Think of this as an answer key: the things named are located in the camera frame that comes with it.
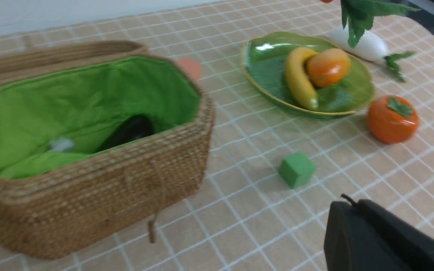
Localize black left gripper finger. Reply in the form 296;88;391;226
324;194;434;271

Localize orange persimmon green calyx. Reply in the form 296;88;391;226
367;95;420;144

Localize yellow banana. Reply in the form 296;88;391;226
284;47;318;111

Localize orange yellow mango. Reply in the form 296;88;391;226
306;48;351;88

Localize white radish green leaves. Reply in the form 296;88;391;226
326;26;416;82

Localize purple eggplant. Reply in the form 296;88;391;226
96;114;155;152

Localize green foam cube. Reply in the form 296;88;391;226
278;152;316;189

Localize checkered beige tablecloth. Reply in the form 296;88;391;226
0;0;434;271

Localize green glass leaf plate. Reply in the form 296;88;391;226
240;31;376;119

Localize orange foam cube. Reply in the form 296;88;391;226
177;57;201;82

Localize woven wicker basket green lining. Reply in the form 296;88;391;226
0;55;216;260

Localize woven wicker basket lid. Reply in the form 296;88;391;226
0;40;150;79

